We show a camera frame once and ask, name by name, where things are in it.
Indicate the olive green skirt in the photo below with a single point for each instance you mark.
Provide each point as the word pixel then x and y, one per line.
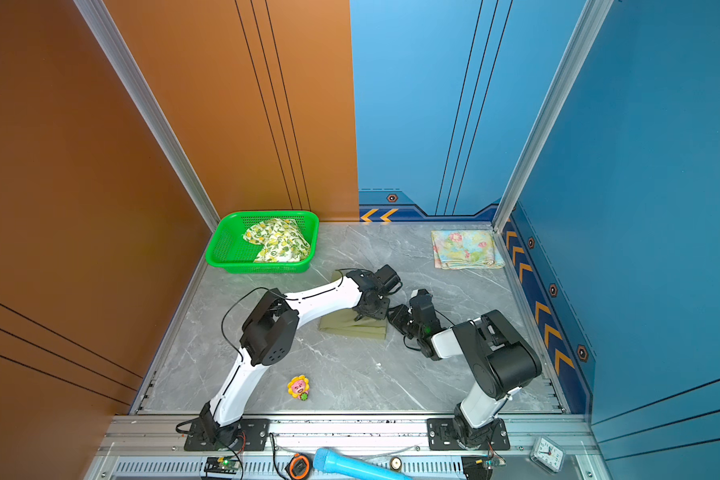
pixel 348 322

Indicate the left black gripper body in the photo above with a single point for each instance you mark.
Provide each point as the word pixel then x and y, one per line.
pixel 379 311

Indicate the green circuit board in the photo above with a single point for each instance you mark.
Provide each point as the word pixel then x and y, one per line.
pixel 222 467
pixel 490 463

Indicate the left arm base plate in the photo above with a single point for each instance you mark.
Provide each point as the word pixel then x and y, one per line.
pixel 248 434

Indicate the small white alarm clock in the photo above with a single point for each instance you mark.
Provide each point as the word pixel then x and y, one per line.
pixel 547 455

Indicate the yellow flower toy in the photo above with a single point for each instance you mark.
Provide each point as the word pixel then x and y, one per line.
pixel 299 387

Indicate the orange black tape measure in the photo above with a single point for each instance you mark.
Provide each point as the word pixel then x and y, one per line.
pixel 299 467

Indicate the green plastic basket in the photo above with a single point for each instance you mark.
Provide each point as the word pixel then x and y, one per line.
pixel 229 251

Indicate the blue cylindrical flashlight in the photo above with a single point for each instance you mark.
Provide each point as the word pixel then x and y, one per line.
pixel 328 461

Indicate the pastel floral skirt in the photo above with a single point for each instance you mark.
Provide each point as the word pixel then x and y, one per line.
pixel 465 249

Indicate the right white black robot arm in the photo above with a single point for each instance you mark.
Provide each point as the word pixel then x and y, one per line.
pixel 499 358

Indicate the right green circuit board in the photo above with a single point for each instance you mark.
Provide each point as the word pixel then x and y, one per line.
pixel 490 463

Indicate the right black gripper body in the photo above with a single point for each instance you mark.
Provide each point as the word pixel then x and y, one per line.
pixel 404 323

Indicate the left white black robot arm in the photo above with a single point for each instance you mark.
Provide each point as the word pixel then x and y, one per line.
pixel 268 334

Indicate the yellow green patterned skirt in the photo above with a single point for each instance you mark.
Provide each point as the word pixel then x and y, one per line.
pixel 281 241

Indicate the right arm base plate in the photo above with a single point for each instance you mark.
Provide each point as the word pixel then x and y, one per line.
pixel 454 433

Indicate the left green circuit board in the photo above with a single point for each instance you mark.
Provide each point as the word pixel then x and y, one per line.
pixel 222 467

